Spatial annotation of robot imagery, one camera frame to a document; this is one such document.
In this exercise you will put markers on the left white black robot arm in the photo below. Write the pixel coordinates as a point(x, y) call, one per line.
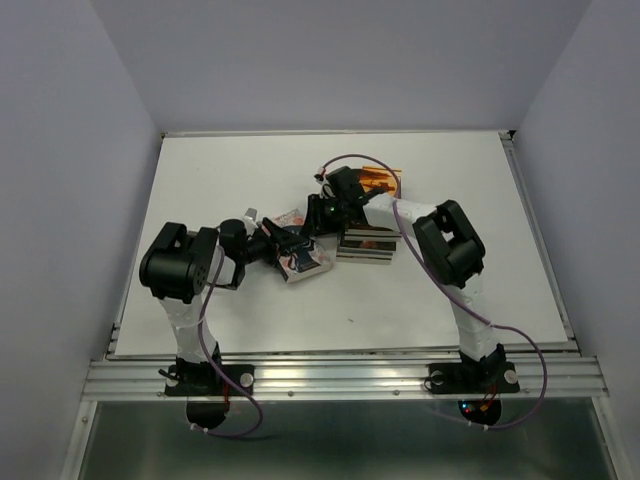
point(181, 268)

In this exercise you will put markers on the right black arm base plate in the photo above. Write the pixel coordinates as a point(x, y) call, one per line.
point(463, 379)

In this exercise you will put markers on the white table board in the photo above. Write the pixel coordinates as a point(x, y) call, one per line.
point(203, 181)

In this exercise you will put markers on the orange Huckleberry Finn book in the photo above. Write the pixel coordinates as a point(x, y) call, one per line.
point(372, 178)

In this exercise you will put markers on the floral cover white book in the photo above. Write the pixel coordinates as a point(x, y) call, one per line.
point(306, 260)

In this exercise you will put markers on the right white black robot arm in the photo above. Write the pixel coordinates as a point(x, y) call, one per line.
point(448, 249)

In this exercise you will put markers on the Three Days to See book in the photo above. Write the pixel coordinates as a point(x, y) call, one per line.
point(365, 251)

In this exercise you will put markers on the dark red orange book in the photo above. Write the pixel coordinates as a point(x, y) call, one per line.
point(399, 187)

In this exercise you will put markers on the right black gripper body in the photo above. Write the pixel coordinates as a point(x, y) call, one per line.
point(335, 214)

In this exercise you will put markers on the Tale of Two Cities book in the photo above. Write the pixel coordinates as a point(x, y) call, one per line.
point(368, 245)

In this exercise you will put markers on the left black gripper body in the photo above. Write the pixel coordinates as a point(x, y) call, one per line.
point(259, 246)

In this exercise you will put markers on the aluminium front rail frame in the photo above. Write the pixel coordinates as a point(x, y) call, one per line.
point(347, 413)

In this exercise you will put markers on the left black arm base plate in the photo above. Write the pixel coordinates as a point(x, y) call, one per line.
point(185, 379)

